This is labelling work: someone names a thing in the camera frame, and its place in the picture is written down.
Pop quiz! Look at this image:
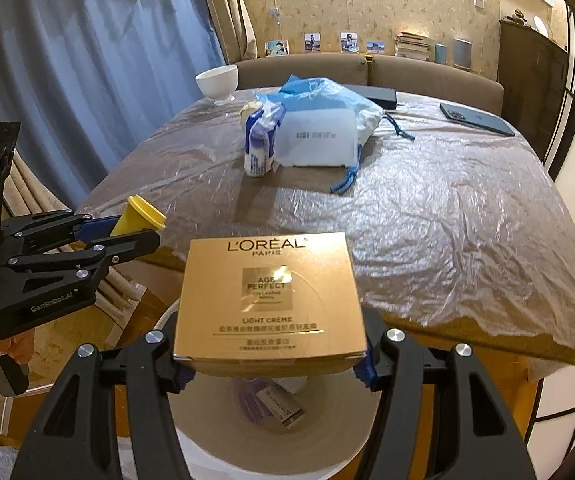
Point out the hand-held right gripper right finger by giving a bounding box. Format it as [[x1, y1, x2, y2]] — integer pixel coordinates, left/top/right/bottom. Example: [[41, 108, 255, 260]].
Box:
[[352, 307, 538, 480]]

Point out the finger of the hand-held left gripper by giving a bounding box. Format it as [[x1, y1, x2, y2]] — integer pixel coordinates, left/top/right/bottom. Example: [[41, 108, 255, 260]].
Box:
[[0, 210, 124, 254], [10, 230, 161, 286]]

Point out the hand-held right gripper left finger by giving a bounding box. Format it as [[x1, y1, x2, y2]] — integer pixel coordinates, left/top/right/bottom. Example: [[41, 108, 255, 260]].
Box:
[[10, 327, 195, 480]]

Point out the yellow plastic cup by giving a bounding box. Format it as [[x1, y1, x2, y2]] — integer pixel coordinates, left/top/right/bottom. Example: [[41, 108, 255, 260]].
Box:
[[111, 195, 167, 238]]

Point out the gold cardboard box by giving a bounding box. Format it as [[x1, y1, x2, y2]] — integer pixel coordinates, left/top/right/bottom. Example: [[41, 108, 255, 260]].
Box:
[[172, 232, 369, 378]]

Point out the white round bin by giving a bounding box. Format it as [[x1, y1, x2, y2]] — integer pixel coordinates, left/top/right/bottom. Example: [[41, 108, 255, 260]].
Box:
[[154, 302, 393, 480]]

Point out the blue white tissue packet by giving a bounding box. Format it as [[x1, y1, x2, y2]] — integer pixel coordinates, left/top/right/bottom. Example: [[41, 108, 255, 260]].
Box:
[[244, 102, 288, 178]]

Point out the white wipes packet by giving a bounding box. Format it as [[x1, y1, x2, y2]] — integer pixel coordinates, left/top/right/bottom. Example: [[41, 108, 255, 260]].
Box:
[[273, 109, 359, 168]]

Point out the blue drawstring plastic bag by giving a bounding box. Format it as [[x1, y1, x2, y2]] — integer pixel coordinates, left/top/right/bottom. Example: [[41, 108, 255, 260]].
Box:
[[252, 75, 415, 196]]

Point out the person's left hand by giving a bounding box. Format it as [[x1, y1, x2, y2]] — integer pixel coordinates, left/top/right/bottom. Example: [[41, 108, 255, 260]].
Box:
[[0, 324, 36, 368]]

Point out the clear plastic table cover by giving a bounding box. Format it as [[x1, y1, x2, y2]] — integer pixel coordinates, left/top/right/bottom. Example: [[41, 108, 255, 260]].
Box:
[[74, 91, 575, 353]]

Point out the blue curtain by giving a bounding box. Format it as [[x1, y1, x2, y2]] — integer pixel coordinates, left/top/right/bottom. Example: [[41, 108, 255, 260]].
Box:
[[0, 0, 228, 211]]

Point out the white ceramic footed bowl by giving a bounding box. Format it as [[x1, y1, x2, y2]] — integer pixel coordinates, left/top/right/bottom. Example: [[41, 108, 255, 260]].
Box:
[[195, 66, 239, 106]]

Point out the beige curtain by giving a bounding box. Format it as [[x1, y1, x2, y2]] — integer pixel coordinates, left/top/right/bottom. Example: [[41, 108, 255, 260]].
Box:
[[200, 0, 259, 63]]

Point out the thin dark phone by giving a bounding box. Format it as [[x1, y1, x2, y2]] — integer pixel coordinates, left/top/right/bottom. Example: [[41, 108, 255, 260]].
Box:
[[440, 102, 515, 137]]

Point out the thick black phone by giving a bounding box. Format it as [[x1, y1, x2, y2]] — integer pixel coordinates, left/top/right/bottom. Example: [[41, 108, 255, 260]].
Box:
[[352, 85, 398, 109]]

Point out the brown fabric sofa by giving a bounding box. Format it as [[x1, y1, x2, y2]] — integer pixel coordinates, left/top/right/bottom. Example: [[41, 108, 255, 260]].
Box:
[[230, 52, 505, 121]]

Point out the dark wooden cabinet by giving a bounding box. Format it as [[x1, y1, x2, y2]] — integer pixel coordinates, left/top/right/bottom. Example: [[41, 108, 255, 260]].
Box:
[[497, 19, 568, 146]]

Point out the stack of books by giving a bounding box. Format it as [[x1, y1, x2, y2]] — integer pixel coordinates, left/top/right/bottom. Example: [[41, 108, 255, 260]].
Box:
[[395, 31, 437, 61]]

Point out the large grey speaker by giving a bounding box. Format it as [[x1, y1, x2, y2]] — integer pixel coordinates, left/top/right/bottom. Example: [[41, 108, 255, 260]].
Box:
[[453, 37, 473, 70]]

